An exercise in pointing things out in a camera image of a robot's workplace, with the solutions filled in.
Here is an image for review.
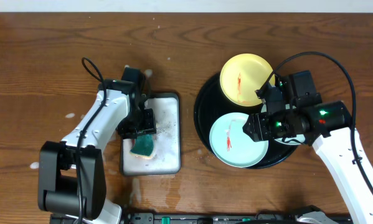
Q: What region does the green yellow sponge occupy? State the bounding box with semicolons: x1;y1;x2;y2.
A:
130;134;155;159

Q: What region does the light blue plate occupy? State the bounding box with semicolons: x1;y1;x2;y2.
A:
209;113;269;168

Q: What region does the pale green plate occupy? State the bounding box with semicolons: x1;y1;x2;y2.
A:
261;104;305;146

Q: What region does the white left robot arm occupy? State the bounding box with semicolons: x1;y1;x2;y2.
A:
37;79;156;223

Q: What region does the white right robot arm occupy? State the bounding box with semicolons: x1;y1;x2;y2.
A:
243;101;373;223

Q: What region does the black round tray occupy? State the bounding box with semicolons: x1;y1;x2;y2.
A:
194;73;298;169

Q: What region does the yellow plate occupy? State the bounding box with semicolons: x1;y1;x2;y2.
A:
220;54;273;107

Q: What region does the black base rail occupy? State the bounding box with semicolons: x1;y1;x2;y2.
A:
49;205;355;224

